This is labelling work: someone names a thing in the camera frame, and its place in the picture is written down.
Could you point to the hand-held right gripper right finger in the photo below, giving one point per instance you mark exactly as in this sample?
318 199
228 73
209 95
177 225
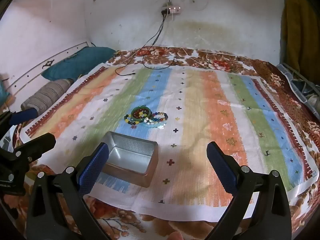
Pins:
222 171

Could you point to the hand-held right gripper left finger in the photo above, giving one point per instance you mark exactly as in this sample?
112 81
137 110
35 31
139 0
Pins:
92 171

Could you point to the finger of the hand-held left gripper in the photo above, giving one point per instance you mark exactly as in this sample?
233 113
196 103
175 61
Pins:
23 116
35 146

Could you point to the metal tin box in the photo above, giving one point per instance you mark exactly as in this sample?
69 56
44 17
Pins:
130 160

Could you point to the green jade bangle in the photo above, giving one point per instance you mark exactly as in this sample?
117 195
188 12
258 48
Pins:
132 112

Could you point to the person's right hand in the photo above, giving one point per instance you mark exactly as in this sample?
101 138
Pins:
175 236

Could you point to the grey striped pillow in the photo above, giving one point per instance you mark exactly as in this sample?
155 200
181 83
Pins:
47 95

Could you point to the striped pastel mat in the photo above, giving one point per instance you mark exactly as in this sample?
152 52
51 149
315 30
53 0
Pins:
200 130

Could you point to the white bed headboard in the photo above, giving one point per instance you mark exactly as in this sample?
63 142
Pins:
37 65

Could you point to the teal cloth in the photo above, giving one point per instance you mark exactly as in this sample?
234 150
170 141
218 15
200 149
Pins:
75 62

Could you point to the yellow hanging cloth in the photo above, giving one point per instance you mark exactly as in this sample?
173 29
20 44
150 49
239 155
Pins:
300 30

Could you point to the white power strip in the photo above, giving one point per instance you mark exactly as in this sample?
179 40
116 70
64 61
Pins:
175 10

